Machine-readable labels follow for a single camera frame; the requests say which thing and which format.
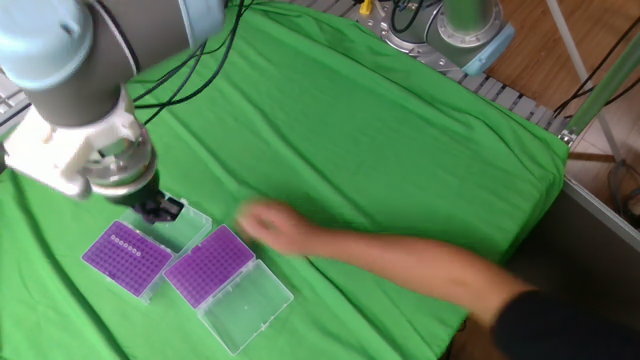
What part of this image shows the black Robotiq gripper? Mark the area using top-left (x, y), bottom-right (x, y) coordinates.
top-left (106, 169), bottom-right (186, 226)

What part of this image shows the purple rack pipette tip box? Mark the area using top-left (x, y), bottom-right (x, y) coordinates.
top-left (163, 223), bottom-right (295, 356)
top-left (80, 196), bottom-right (214, 304)

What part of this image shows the person's right forearm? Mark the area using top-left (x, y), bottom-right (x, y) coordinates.
top-left (305, 228), bottom-right (534, 327)

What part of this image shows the person's right hand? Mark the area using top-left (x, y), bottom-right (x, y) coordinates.
top-left (233, 198), bottom-right (316, 257)

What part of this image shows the green table cloth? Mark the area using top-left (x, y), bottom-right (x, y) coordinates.
top-left (0, 0), bottom-right (571, 360)

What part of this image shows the black shirt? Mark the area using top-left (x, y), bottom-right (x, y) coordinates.
top-left (491, 289), bottom-right (640, 360)

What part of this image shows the white thin rod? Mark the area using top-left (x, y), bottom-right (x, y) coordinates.
top-left (544, 0), bottom-right (624, 164)

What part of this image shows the silver wrist coupling ring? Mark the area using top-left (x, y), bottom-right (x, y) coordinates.
top-left (81, 128), bottom-right (159, 199)

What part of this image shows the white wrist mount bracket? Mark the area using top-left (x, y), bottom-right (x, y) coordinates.
top-left (1, 89), bottom-right (145, 201)

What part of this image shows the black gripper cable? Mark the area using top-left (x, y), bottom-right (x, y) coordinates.
top-left (130, 0), bottom-right (251, 127)

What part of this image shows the grey cable coil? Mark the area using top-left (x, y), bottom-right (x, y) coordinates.
top-left (607, 159), bottom-right (640, 227)

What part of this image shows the aluminium frame beam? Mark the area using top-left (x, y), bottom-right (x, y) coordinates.
top-left (559, 29), bottom-right (640, 147)

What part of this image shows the black floor cable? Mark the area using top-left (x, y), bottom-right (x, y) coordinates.
top-left (552, 17), bottom-right (640, 121)

